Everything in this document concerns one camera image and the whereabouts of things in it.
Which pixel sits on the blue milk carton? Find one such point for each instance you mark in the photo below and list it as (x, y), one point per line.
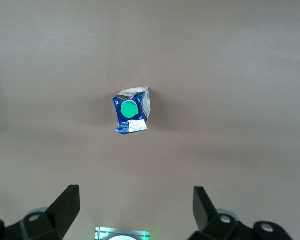
(130, 110)

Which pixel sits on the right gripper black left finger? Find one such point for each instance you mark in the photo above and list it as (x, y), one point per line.
(65, 207)

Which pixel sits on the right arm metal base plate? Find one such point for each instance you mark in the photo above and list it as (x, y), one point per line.
(102, 233)

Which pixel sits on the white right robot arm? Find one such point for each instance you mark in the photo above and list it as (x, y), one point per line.
(122, 238)

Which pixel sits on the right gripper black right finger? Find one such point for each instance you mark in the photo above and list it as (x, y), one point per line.
(202, 210)

